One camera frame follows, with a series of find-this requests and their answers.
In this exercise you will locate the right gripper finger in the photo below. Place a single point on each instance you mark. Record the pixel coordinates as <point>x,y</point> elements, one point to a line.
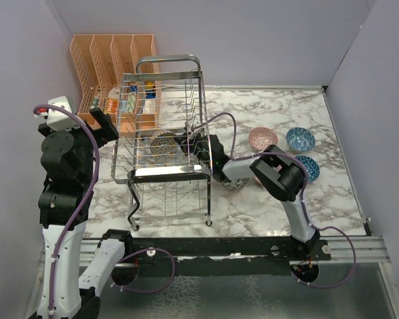
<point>185,138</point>
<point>185,147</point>

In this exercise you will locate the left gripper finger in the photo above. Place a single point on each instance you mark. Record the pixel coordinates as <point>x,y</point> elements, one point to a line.
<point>98,118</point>
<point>114,131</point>

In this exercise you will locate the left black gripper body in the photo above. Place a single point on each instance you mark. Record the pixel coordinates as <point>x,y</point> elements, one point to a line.
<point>98,135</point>

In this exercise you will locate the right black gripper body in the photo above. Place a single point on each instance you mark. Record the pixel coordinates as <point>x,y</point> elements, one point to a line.
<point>197,148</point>

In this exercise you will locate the brown floral patterned bowl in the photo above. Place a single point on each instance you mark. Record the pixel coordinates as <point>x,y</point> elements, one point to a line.
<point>163,143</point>

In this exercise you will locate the black leaf patterned bowl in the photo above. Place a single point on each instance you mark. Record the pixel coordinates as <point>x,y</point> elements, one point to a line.
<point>235,184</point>

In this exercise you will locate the red geometric patterned bowl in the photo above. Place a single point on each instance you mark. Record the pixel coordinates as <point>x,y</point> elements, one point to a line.
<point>257,180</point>

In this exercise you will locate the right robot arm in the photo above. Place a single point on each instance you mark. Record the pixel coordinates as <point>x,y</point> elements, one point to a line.
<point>282,175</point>

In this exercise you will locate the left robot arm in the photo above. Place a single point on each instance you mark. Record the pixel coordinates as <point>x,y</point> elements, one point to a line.
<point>70,157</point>

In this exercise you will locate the green glue stick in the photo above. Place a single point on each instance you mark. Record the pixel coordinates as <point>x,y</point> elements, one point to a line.
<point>95,102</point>

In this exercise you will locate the green white box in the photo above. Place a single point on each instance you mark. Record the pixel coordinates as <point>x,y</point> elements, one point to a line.
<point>131,102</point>

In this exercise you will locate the white blue card box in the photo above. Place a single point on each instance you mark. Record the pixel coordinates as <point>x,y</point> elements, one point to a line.
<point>150,106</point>

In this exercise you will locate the peach plastic file organizer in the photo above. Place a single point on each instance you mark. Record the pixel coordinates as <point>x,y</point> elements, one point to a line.
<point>100,62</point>

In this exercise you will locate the pink floral patterned bowl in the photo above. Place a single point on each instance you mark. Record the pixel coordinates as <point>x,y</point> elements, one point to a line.
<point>261,137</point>

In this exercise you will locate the light blue patterned bowl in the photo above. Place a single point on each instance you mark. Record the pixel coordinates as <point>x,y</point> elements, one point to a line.
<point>300,140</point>

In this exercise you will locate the dark blue patterned bowl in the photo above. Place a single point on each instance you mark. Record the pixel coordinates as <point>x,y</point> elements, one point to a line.
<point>313,169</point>

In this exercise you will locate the steel wire dish rack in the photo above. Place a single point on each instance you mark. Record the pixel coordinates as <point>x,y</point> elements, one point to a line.
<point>164,187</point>

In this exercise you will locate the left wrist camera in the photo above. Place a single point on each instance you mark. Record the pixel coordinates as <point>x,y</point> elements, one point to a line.
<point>56,120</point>

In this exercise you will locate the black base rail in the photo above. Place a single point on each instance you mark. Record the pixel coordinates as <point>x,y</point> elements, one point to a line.
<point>221,256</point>

